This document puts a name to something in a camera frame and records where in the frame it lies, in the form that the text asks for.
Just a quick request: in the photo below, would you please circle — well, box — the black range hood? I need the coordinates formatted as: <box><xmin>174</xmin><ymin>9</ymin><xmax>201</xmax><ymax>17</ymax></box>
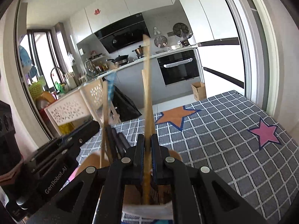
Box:
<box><xmin>94</xmin><ymin>13</ymin><xmax>150</xmax><ymax>53</ymax></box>

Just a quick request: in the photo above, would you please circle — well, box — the black wok on stove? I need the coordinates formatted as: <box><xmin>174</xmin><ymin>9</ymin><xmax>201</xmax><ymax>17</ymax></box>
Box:
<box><xmin>108</xmin><ymin>55</ymin><xmax>129</xmax><ymax>66</ymax></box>

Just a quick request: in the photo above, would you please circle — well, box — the copper pot on stove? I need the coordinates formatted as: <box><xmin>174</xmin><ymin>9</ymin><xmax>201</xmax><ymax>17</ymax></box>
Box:
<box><xmin>132</xmin><ymin>45</ymin><xmax>145</xmax><ymax>59</ymax></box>

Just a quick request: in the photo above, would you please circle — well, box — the grey checked tablecloth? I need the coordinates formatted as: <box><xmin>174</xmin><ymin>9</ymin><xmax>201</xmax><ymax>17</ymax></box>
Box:
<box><xmin>76</xmin><ymin>89</ymin><xmax>298</xmax><ymax>224</ymax></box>

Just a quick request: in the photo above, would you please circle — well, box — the black kitchen faucet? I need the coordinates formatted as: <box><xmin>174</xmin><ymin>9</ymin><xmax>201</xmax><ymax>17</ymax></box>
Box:
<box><xmin>50</xmin><ymin>66</ymin><xmax>66</xmax><ymax>85</ymax></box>

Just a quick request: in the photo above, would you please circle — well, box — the white refrigerator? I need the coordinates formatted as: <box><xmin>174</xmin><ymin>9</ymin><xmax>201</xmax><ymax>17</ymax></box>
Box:
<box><xmin>179</xmin><ymin>0</ymin><xmax>245</xmax><ymax>97</ymax></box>

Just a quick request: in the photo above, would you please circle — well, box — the beige plastic utensil holder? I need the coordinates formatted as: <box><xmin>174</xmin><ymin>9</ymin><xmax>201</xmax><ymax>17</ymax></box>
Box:
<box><xmin>75</xmin><ymin>149</ymin><xmax>183</xmax><ymax>221</ymax></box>

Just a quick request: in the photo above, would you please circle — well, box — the beige perforated storage cart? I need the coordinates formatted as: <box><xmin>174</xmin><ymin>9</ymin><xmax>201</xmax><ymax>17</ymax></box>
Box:
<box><xmin>44</xmin><ymin>78</ymin><xmax>122</xmax><ymax>131</ymax></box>

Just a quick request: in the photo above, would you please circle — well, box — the dark handled steel spoon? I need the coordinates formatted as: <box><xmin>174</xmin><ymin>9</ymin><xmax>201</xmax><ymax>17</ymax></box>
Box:
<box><xmin>112</xmin><ymin>127</ymin><xmax>126</xmax><ymax>158</ymax></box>

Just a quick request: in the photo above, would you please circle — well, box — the black bag on cart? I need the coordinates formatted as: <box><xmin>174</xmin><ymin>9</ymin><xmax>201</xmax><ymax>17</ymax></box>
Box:
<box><xmin>112</xmin><ymin>86</ymin><xmax>142</xmax><ymax>122</ymax></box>

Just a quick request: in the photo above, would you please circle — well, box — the long bamboo chopstick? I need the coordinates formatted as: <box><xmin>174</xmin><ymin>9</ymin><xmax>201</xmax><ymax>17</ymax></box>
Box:
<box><xmin>100</xmin><ymin>81</ymin><xmax>108</xmax><ymax>168</ymax></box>

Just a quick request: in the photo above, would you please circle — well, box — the cardboard box on floor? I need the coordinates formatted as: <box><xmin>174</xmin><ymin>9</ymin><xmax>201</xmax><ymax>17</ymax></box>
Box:
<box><xmin>191</xmin><ymin>81</ymin><xmax>207</xmax><ymax>101</ymax></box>

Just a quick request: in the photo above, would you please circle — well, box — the black built-in oven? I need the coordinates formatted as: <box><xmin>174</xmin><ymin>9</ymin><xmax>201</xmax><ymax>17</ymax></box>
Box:
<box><xmin>157</xmin><ymin>50</ymin><xmax>199</xmax><ymax>85</ymax></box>

